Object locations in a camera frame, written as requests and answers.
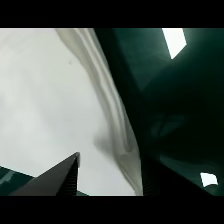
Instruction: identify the white shirt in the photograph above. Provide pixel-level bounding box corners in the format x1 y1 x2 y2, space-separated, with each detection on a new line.
0 27 145 197

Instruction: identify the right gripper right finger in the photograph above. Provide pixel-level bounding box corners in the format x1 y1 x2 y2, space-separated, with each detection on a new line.
141 152 214 197

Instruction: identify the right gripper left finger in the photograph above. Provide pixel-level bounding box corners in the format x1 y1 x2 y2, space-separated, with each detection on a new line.
9 151 81 197

